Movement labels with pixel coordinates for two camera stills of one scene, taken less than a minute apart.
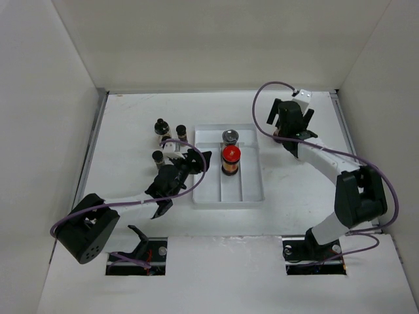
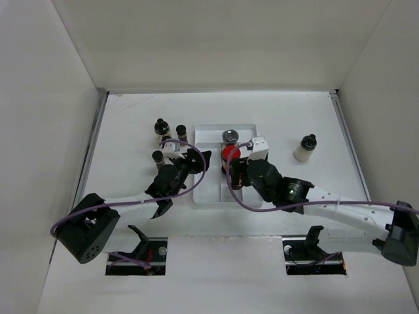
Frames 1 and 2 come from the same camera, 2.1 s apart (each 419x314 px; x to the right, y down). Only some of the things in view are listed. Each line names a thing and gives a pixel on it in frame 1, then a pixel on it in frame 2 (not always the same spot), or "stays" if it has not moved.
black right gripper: (274, 111) to (240, 165)
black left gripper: (196, 166) stays
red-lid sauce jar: (276, 133) to (237, 181)
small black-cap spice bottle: (181, 131) stays
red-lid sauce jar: (231, 155) stays
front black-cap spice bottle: (158, 157) stays
